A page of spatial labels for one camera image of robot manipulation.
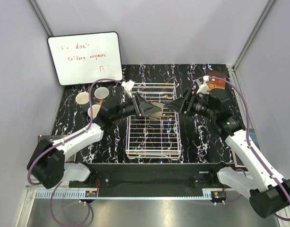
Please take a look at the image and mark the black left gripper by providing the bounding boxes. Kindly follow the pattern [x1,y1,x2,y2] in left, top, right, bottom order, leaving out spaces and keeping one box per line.
[111,93,161,122]

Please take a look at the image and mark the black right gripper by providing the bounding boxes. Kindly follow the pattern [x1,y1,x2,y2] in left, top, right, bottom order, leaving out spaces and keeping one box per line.
[165,87,217,120]

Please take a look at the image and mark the beige mug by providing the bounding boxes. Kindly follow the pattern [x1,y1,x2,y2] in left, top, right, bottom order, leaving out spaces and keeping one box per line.
[147,102,165,120]

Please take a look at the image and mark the pink mug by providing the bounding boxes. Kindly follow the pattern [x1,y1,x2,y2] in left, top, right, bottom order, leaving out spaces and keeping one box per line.
[94,87,109,105]

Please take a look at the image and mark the light blue faceted mug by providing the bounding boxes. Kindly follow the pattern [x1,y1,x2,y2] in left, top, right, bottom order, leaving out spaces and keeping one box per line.
[87,104,101,119]

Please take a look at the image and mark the grey blue faceted mug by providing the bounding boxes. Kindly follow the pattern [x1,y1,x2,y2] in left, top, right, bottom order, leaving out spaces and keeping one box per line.
[75,92,90,112]

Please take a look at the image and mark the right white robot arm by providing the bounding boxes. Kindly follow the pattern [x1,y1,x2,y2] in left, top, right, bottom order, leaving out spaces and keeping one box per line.
[166,88,290,218]

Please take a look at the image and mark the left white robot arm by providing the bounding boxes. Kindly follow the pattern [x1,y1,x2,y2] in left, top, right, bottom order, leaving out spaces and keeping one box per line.
[27,93,162,189]

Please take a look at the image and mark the orange cover book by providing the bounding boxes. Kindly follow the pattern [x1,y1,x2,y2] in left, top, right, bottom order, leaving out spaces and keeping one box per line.
[205,69,227,90]

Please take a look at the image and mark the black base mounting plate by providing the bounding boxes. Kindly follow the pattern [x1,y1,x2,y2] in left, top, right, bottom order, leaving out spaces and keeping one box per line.
[68,162,240,199]

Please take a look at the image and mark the white dry-erase board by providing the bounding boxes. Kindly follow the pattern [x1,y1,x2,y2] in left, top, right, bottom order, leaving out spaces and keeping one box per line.
[47,32,123,86]

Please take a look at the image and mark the blue cover book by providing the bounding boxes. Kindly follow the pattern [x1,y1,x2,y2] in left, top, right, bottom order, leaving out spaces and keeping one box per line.
[232,128,257,167]

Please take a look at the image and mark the dark Tale of Two Cities book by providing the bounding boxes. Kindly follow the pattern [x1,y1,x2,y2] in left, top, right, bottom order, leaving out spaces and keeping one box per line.
[38,135,77,163]

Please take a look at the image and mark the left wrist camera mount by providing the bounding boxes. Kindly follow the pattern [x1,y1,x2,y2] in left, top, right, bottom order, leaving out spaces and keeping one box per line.
[121,80,135,98]

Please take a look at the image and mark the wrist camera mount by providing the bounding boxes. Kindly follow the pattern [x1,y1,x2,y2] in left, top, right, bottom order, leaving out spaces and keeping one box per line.
[121,80,135,98]
[196,76,209,94]

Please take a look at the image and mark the white wire dish rack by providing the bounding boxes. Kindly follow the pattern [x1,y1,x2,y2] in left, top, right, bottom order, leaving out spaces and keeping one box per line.
[126,83,182,160]

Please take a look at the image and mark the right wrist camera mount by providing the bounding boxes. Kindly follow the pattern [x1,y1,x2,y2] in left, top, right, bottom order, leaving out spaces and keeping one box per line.
[196,76,209,94]

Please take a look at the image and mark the white slotted cable duct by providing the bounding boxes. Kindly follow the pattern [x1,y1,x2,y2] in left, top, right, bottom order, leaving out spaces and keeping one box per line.
[35,189,212,200]

